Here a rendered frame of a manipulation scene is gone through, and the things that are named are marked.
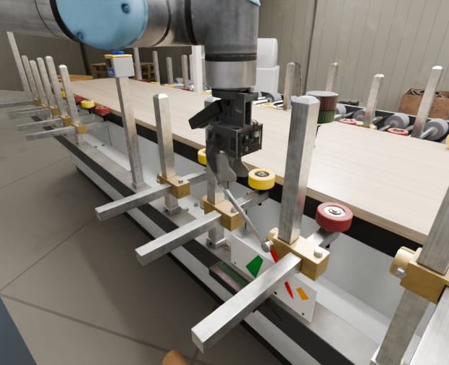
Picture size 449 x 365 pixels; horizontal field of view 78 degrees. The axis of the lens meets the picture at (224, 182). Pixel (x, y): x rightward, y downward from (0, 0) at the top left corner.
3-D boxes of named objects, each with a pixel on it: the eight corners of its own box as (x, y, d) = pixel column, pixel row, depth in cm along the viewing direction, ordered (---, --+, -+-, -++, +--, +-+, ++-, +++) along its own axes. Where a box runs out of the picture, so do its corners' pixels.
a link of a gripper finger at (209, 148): (211, 175, 55) (209, 132, 51) (206, 173, 56) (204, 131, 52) (228, 169, 58) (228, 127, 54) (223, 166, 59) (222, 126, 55)
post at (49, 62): (66, 136, 182) (45, 56, 160) (65, 135, 185) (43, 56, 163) (72, 135, 184) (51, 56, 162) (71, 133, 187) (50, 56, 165)
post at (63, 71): (80, 150, 168) (59, 65, 146) (79, 149, 170) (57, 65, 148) (87, 149, 170) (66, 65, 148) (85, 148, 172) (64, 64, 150)
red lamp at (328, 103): (325, 111, 48) (327, 98, 47) (296, 106, 52) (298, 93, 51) (342, 106, 52) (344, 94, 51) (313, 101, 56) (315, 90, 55)
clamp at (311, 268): (313, 282, 57) (318, 263, 55) (263, 250, 66) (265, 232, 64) (327, 269, 61) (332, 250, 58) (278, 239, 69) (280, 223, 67)
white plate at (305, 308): (309, 323, 62) (316, 292, 57) (229, 262, 79) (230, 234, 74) (311, 321, 62) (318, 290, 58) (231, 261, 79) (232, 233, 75)
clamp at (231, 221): (229, 233, 74) (229, 217, 72) (198, 212, 83) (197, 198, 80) (245, 224, 78) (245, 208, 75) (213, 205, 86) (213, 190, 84)
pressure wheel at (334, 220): (333, 262, 66) (343, 223, 60) (304, 246, 71) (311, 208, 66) (349, 247, 70) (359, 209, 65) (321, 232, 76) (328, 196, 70)
